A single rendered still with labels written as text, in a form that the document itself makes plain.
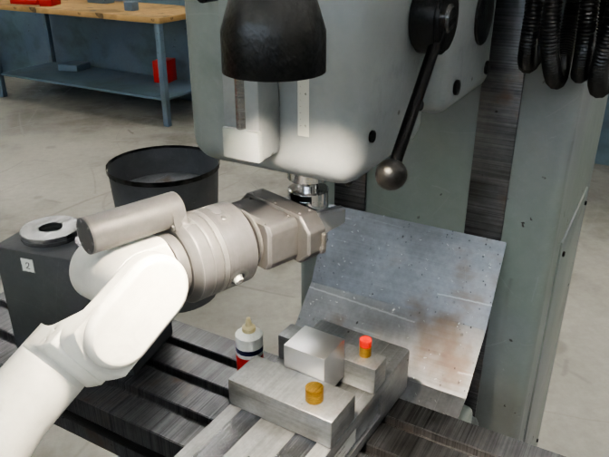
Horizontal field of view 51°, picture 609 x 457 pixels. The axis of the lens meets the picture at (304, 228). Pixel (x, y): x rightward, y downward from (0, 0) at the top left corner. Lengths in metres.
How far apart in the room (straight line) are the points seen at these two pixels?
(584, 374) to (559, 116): 1.80
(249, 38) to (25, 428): 0.36
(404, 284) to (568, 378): 1.62
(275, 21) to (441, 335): 0.76
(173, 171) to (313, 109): 2.46
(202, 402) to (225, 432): 0.16
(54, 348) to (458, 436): 0.56
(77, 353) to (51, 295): 0.47
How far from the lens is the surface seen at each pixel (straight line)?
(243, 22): 0.43
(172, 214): 0.62
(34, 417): 0.59
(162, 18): 5.38
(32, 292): 1.06
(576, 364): 2.75
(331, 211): 0.72
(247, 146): 0.60
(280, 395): 0.80
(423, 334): 1.10
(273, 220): 0.67
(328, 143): 0.60
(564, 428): 2.44
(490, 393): 1.24
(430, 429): 0.93
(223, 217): 0.64
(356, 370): 0.85
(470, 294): 1.09
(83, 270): 0.64
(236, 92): 0.59
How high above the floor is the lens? 1.54
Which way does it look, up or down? 25 degrees down
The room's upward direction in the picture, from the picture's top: straight up
